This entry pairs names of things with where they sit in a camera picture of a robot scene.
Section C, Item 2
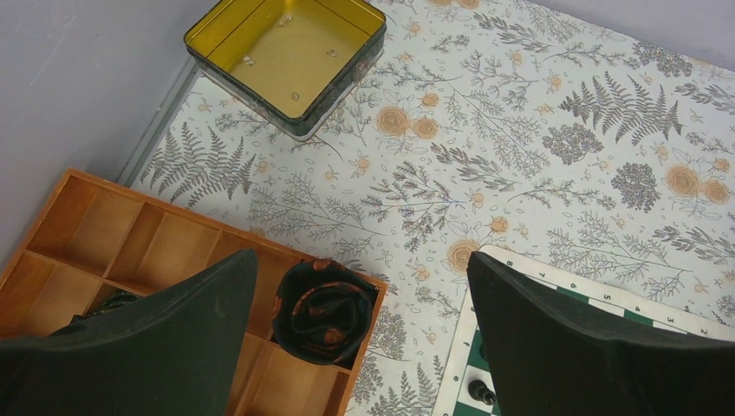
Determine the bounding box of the black chess pawn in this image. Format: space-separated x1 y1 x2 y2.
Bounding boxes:
467 380 497 406

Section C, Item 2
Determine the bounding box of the dark spinning top upper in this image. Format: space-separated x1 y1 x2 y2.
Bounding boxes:
85 290 140 317

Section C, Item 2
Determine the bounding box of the floral table mat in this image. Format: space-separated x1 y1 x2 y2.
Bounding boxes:
133 1 734 415

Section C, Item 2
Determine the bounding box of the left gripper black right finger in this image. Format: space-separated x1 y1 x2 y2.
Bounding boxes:
467 251 734 415

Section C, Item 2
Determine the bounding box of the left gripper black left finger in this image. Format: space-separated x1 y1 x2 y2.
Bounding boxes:
1 250 258 415

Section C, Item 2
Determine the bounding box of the empty gold tin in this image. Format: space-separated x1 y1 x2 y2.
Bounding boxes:
183 0 387 140

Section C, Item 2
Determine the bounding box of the orange compartment tray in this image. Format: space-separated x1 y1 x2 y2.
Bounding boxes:
1 169 387 415

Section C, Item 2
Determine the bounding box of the green white chess board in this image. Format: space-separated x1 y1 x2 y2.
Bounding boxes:
433 245 734 415

